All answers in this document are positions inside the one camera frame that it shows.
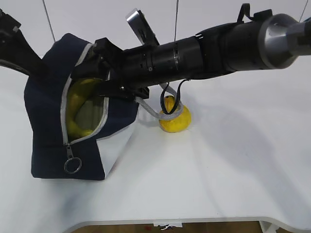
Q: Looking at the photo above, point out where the navy blue lunch bag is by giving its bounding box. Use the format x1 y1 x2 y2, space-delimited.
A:
24 33 138 181

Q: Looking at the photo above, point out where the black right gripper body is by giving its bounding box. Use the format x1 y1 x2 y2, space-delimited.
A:
93 37 156 87

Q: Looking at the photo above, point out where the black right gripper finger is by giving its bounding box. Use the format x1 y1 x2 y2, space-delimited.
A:
93 79 150 100
72 55 109 81

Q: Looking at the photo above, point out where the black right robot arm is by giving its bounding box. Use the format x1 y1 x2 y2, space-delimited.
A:
71 11 311 99

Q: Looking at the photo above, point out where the yellow banana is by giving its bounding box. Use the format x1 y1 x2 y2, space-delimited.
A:
66 79 96 141

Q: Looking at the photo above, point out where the yellow pear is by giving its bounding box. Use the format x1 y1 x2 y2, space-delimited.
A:
159 96 191 133

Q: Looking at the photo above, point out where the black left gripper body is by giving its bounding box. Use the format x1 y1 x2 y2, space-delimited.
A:
0 9 21 60

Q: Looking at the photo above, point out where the white tape under table edge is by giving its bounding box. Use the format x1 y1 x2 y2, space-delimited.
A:
153 222 183 230

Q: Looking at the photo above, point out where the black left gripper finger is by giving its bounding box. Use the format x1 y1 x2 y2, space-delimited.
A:
0 59 32 75
9 33 49 77

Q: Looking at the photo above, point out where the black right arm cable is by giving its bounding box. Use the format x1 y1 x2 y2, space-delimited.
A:
160 79 190 115

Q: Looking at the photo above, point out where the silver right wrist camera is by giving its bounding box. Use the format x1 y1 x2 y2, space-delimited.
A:
126 8 159 46

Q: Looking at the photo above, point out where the green lid lunch box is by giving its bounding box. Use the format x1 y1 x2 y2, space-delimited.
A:
75 97 104 131

